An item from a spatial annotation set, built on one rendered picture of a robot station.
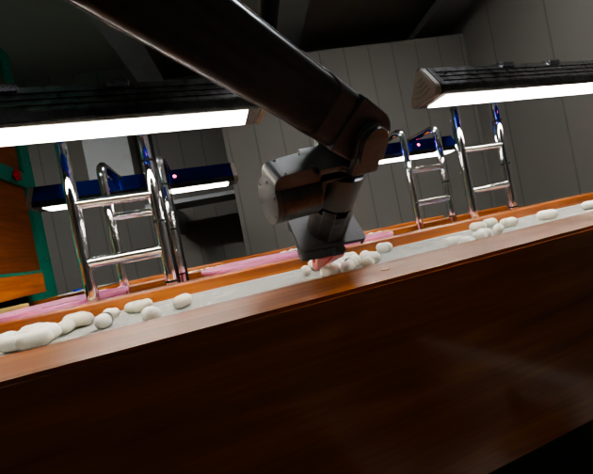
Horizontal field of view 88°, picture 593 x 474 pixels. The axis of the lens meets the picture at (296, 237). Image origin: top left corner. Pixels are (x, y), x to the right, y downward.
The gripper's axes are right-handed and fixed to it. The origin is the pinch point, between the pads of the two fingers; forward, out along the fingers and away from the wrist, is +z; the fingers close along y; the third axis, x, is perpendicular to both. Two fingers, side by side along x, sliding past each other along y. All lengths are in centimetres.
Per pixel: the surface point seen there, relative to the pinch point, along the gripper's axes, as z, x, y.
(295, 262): 11.6, -9.3, -0.8
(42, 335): -1.0, 2.7, 37.7
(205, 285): 12.6, -8.8, 18.0
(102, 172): 15, -53, 39
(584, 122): 27, -77, -204
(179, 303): 1.1, 1.0, 22.0
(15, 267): 58, -62, 80
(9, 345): 0.5, 2.2, 41.8
